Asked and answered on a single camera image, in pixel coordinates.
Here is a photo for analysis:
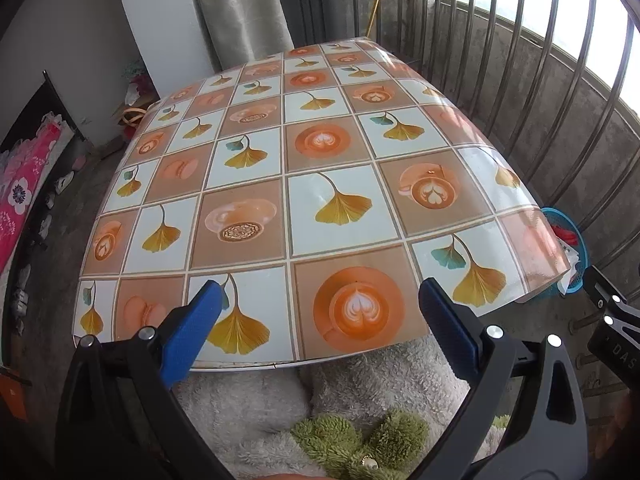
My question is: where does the pink floral blanket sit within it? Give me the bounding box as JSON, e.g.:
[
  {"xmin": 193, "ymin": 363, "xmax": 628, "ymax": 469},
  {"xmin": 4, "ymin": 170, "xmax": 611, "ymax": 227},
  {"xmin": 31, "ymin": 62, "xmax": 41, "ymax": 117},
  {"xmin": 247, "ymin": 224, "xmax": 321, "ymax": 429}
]
[{"xmin": 0, "ymin": 119, "xmax": 67, "ymax": 272}]

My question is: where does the dark door frame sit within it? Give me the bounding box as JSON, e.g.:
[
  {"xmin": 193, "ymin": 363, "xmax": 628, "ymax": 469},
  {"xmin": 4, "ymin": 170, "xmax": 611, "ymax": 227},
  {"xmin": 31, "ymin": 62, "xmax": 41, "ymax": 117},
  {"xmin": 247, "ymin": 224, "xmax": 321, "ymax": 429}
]
[{"xmin": 271, "ymin": 0, "xmax": 337, "ymax": 52}]

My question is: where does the blue plastic basket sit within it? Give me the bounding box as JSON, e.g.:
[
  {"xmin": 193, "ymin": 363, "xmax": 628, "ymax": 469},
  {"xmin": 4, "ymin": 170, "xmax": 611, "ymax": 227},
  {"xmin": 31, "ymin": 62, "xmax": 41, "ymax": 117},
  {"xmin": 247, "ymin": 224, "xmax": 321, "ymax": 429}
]
[{"xmin": 539, "ymin": 206, "xmax": 591, "ymax": 296}]

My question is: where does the black board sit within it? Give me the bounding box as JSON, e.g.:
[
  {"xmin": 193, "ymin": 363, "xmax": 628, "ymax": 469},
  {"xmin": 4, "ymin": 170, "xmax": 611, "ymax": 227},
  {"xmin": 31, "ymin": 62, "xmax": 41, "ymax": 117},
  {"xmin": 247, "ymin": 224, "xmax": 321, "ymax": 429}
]
[{"xmin": 0, "ymin": 71, "xmax": 84, "ymax": 157}]

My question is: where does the grey curtain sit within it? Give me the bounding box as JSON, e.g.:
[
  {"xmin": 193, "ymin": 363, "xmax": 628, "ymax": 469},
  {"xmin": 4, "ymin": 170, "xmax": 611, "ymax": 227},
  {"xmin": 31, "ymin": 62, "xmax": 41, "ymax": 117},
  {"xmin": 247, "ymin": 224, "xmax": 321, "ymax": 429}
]
[{"xmin": 186, "ymin": 0, "xmax": 297, "ymax": 69}]

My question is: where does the orange box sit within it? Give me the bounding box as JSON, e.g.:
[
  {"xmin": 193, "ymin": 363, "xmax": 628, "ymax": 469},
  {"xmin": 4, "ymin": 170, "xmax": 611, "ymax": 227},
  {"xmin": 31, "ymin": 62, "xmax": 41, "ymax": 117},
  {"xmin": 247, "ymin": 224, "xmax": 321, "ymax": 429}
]
[{"xmin": 0, "ymin": 369, "xmax": 32, "ymax": 422}]

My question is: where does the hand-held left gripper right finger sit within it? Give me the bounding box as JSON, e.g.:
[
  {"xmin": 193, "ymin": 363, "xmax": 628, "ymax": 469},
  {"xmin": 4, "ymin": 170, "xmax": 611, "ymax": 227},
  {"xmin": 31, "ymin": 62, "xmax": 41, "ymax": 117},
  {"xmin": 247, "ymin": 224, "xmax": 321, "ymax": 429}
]
[{"xmin": 415, "ymin": 276, "xmax": 591, "ymax": 480}]

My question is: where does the green plush toy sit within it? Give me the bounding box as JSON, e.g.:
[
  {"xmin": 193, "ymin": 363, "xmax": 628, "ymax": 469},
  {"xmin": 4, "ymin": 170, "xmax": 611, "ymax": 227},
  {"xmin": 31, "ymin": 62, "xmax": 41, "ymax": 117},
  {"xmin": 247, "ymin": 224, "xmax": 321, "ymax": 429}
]
[{"xmin": 289, "ymin": 409, "xmax": 432, "ymax": 480}]

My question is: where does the leaf and coffee patterned tablecloth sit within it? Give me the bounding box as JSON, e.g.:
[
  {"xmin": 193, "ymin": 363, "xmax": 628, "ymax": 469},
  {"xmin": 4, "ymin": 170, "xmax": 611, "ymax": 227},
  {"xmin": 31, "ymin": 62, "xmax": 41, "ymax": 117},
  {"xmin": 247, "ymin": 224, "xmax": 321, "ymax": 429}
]
[{"xmin": 71, "ymin": 36, "xmax": 572, "ymax": 369}]

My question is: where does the metal railing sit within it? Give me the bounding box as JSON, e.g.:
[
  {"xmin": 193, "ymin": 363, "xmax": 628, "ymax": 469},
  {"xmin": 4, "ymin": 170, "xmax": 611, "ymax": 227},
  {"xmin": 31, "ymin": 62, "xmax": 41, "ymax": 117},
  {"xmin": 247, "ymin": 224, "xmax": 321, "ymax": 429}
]
[{"xmin": 394, "ymin": 0, "xmax": 640, "ymax": 286}]

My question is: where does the flower bouquet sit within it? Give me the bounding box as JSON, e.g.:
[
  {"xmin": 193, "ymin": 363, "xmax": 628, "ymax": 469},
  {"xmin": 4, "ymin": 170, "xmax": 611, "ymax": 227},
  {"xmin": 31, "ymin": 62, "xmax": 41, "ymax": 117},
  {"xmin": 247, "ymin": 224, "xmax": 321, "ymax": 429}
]
[{"xmin": 121, "ymin": 59, "xmax": 154, "ymax": 107}]

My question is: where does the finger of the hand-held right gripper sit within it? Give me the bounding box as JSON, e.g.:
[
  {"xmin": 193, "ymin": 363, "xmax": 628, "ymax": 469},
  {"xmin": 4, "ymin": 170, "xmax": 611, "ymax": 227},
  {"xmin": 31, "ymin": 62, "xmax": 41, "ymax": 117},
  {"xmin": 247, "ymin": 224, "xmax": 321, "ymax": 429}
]
[{"xmin": 581, "ymin": 264, "xmax": 640, "ymax": 333}]

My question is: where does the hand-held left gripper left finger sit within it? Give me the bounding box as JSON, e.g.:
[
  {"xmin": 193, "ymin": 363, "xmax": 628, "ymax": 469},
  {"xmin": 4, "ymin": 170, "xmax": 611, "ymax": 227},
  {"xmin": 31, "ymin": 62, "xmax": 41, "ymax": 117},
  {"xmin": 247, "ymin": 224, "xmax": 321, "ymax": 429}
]
[{"xmin": 55, "ymin": 279, "xmax": 236, "ymax": 480}]

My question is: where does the row of white shoes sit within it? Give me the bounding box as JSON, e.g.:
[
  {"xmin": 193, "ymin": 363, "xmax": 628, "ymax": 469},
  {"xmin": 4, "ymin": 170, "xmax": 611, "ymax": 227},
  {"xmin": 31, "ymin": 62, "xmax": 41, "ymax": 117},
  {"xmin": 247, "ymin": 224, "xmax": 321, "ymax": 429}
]
[{"xmin": 9, "ymin": 156, "xmax": 87, "ymax": 337}]

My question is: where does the woven straw bag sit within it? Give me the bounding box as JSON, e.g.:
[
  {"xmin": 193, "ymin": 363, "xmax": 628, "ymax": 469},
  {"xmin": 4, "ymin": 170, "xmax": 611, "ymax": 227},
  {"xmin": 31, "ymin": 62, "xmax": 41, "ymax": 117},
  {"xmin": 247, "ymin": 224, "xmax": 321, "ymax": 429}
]
[{"xmin": 116, "ymin": 104, "xmax": 157, "ymax": 137}]

